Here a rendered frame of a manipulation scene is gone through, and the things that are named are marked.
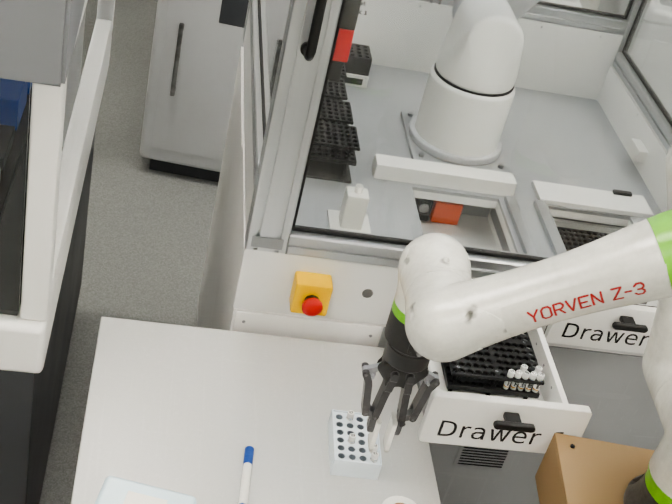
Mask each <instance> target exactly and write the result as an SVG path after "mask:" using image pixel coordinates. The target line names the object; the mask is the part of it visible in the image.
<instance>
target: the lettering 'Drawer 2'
mask: <svg viewBox="0 0 672 504"><path fill-rule="evenodd" d="M569 325H574V326H576V327H577V330H576V332H575V334H573V335H571V336H567V335H565V333H566V331H567V328H568V326H569ZM596 331H598V332H601V334H593V335H591V337H590V339H591V340H592V341H596V340H598V341H600V340H601V337H602V335H603V331H601V330H594V332H596ZM578 332H579V326H578V325H577V324H573V323H567V325H566V327H565V329H564V332H563V334H562V336H561V337H574V336H576V335H577V333H578ZM624 334H625V333H622V335H621V336H620V337H619V338H618V339H617V335H618V332H615V333H614V334H613V336H612V337H611V338H610V331H608V336H607V342H610V341H611V339H612V338H613V337H614V336H615V343H618V341H619V340H620V339H621V338H622V336H623V335H624ZM595 335H597V336H600V337H599V338H598V339H593V336H595ZM630 336H635V337H636V338H635V339H632V338H629V337H630ZM609 338H610V339H609ZM637 339H638V336H637V335H636V334H630V335H628V336H627V337H626V339H625V343H626V344H628V345H634V344H635V343H628V342H627V340H636V341H637Z"/></svg>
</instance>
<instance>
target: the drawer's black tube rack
mask: <svg viewBox="0 0 672 504"><path fill-rule="evenodd" d="M524 334H525V335H523V334H520V335H517V336H514V337H511V338H508V339H506V340H503V341H500V342H498V343H495V344H493V345H491V346H488V347H486V348H483V349H481V350H479V351H476V352H474V353H472V354H469V355H467V356H465V357H463V358H460V359H458V360H455V361H451V362H441V366H442V370H443V375H444V379H445V384H446V388H447V389H448V391H451V392H452V390H463V391H472V392H482V393H486V394H485V395H489V396H490V394H501V395H510V396H520V397H523V399H528V397H529V398H538V397H539V395H540V394H539V391H538V392H537V393H535V392H533V391H532V389H533V386H532V388H531V390H530V392H527V391H525V387H526V385H525V387H524V389H523V391H519V390H518V389H517V388H518V386H519V384H518V385H517V387H516V390H511V389H510V387H511V384H512V382H511V383H510V386H509V388H508V389H507V390H506V389H504V388H503V385H504V382H505V381H499V380H490V379H481V378H471V377H462V376H453V375H451V371H450V367H451V366H455V367H458V368H460V367H464V368H474V369H483V370H492V371H496V372H497V374H498V371H501V372H508V371H509V369H513V370H515V373H516V371H517V370H520V368H521V365H522V364H526V365H527V366H528V369H527V371H529V372H530V373H531V372H532V371H535V368H534V367H533V366H535V367H536V366H539V365H538V362H537V359H536V356H535V353H534V350H533V347H532V344H531V341H530V338H529V335H528V332H525V333H524ZM524 339H526V340H527V341H525V340H524ZM526 347H529V348H530V349H528V348H526ZM528 353H530V354H532V355H529V354H528ZM531 360H534V361H535V362H533V361H531Z"/></svg>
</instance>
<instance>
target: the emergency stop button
mask: <svg viewBox="0 0 672 504"><path fill-rule="evenodd" d="M322 309H323V305H322V302H321V301H320V300H319V299H317V298H308V299H306V300H305V301H304V302H303V303H302V312H303V313H304V314H305V315H307V316H316V315H318V314H320V313H321V311H322Z"/></svg>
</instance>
